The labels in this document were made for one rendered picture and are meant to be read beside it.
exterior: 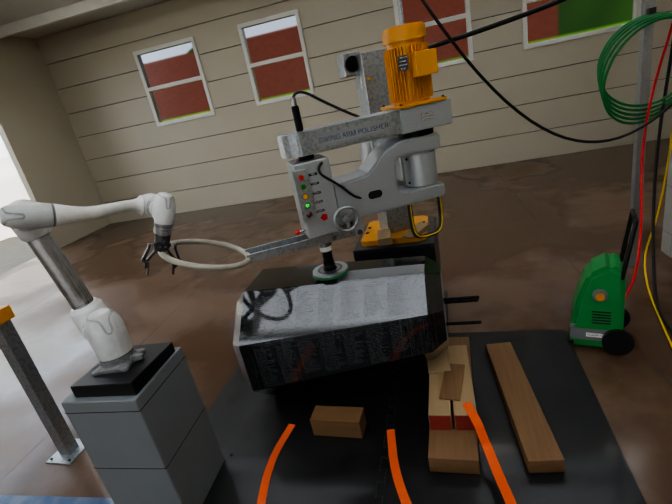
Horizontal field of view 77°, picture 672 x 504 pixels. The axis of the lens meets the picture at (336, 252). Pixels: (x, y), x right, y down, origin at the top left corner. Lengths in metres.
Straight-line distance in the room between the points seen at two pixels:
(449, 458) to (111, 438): 1.60
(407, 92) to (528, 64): 6.21
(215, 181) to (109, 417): 7.69
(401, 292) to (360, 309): 0.25
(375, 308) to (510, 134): 6.58
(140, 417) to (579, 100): 8.16
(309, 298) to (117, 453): 1.21
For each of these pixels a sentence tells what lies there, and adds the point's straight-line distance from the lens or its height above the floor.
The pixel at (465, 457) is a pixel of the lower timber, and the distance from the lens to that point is 2.35.
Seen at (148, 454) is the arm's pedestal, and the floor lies 0.49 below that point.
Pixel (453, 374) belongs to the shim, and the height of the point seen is 0.22.
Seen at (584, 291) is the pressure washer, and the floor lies 0.40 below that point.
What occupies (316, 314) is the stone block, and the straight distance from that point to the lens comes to 2.46.
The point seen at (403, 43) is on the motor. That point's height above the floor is 2.01.
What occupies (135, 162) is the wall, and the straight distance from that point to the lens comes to 10.39.
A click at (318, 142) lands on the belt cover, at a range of 2.26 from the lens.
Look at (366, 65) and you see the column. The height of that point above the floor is 1.97.
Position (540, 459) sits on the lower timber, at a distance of 2.39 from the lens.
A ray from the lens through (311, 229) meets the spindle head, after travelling 2.32.
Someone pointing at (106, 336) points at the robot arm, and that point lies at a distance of 2.19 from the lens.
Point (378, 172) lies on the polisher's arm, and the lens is 2.38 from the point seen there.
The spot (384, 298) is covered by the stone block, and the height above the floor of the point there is 0.73.
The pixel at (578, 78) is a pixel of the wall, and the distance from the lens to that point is 8.78.
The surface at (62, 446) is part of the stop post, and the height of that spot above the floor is 0.09.
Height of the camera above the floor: 1.85
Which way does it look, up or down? 21 degrees down
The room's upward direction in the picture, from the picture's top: 12 degrees counter-clockwise
